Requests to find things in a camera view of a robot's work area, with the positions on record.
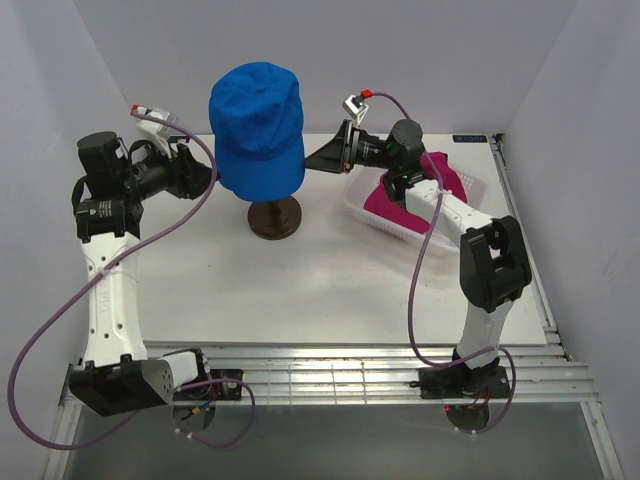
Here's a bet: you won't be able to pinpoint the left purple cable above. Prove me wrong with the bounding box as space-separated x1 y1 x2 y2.
6 117 256 451

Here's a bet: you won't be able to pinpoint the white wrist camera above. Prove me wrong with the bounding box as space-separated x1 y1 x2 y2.
342 89 374 128
130 104 180 157

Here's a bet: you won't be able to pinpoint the purple cable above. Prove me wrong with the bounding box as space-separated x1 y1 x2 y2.
369 90 517 436
6 117 256 451

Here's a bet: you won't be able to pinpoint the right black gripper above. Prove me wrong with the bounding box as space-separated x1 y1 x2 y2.
302 120 398 175

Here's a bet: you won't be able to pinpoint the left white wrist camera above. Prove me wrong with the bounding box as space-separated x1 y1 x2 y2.
130 104 180 157

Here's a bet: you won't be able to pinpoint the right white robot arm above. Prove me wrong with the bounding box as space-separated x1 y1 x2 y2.
304 119 532 397

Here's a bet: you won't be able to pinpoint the magenta cap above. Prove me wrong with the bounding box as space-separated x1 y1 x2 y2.
364 152 468 234

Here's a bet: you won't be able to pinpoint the aluminium frame rails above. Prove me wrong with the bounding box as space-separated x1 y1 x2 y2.
49 133 626 480

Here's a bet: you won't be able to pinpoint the white plastic basket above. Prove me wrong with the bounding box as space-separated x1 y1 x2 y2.
343 165 489 257

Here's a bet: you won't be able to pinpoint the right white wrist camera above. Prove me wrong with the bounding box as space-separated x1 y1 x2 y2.
342 89 374 128

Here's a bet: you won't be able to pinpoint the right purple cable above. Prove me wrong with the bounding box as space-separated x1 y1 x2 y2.
369 90 517 436

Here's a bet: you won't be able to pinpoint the dark round wooden stand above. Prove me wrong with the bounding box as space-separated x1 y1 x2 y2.
247 196 302 241

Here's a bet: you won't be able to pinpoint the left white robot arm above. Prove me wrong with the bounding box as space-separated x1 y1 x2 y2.
69 131 212 417

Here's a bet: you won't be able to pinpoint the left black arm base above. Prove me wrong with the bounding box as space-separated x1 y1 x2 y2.
199 369 244 401

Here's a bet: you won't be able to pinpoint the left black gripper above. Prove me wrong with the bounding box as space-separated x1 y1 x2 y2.
120 134 221 201

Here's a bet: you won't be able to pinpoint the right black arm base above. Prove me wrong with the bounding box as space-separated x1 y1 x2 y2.
409 366 511 400

